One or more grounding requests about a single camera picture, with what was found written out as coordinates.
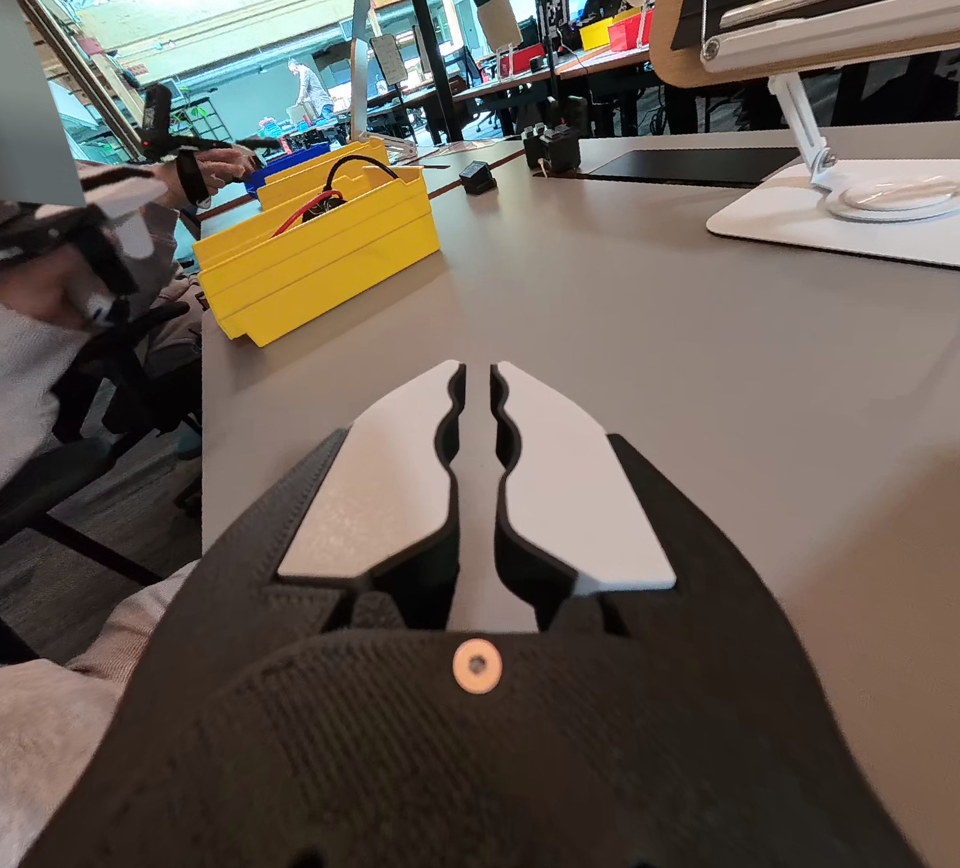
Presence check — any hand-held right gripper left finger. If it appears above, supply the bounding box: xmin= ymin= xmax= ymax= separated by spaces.
xmin=276 ymin=360 xmax=468 ymax=595

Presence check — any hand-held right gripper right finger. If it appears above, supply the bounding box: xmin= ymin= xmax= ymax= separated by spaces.
xmin=489 ymin=360 xmax=680 ymax=598

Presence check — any yellow plastic bin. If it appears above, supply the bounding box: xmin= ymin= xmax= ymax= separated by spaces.
xmin=255 ymin=137 xmax=391 ymax=209
xmin=192 ymin=165 xmax=441 ymax=348

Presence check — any red network cable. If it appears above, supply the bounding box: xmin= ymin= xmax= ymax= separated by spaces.
xmin=270 ymin=189 xmax=346 ymax=239

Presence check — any black network cable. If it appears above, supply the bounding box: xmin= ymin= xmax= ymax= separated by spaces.
xmin=322 ymin=154 xmax=402 ymax=209

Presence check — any person's left forearm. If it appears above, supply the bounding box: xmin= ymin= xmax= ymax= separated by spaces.
xmin=0 ymin=306 xmax=84 ymax=468

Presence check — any person's left hand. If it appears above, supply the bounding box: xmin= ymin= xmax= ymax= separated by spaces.
xmin=0 ymin=249 xmax=102 ymax=333

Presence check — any black office chair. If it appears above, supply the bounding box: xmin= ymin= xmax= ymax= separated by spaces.
xmin=52 ymin=302 xmax=204 ymax=460

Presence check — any blue plastic bin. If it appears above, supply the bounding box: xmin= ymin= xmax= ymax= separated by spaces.
xmin=243 ymin=150 xmax=331 ymax=198

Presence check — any black desk mat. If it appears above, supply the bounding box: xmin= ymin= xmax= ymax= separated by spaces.
xmin=588 ymin=148 xmax=800 ymax=188

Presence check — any black charger block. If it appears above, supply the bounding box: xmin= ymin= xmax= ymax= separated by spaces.
xmin=522 ymin=96 xmax=590 ymax=175

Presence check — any silver computer monitor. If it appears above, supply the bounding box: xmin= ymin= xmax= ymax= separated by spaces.
xmin=348 ymin=0 xmax=385 ymax=134

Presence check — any white screen stand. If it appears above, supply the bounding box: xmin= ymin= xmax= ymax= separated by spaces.
xmin=705 ymin=73 xmax=960 ymax=269

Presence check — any black steel column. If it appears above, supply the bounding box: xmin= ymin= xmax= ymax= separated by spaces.
xmin=386 ymin=0 xmax=466 ymax=142

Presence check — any red plastic bin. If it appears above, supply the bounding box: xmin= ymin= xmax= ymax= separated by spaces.
xmin=607 ymin=9 xmax=654 ymax=52

